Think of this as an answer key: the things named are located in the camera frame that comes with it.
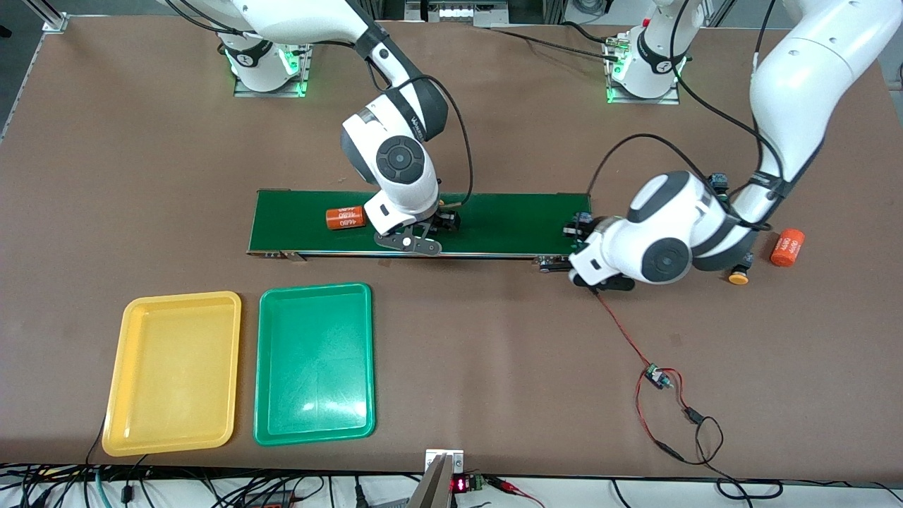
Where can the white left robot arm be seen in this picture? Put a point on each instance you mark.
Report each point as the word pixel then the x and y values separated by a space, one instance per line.
pixel 811 63

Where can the green plastic tray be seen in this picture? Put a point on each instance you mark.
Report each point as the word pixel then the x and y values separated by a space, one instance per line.
pixel 314 367

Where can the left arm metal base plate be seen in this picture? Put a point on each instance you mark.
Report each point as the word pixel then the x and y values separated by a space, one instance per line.
pixel 670 99

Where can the green conveyor belt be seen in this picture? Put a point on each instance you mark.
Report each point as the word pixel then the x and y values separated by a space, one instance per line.
pixel 515 222

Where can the red digit display module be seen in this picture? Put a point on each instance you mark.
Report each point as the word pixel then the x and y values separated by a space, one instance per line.
pixel 460 485

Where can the red alligator clip lead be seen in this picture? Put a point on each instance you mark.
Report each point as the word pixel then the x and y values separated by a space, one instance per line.
pixel 504 484

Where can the lit white control box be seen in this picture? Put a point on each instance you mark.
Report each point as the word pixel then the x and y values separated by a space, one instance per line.
pixel 465 13

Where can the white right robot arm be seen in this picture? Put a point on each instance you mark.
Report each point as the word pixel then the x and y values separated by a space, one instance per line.
pixel 395 162

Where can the orange 4680 battery cylinder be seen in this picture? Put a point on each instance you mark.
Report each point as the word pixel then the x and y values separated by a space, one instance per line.
pixel 787 248
pixel 346 218

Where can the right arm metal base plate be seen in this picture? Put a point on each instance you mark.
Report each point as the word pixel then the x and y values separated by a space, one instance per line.
pixel 307 70

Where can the small speed controller board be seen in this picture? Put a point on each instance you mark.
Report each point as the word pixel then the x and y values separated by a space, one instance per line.
pixel 657 377

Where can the grey metal camera bracket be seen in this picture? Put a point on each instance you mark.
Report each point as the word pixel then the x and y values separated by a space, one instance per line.
pixel 434 487

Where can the yellow plastic tray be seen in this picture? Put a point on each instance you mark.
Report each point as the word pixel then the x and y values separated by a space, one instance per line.
pixel 173 374

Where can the aluminium extrusion frame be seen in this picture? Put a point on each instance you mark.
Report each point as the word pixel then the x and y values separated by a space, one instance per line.
pixel 53 17

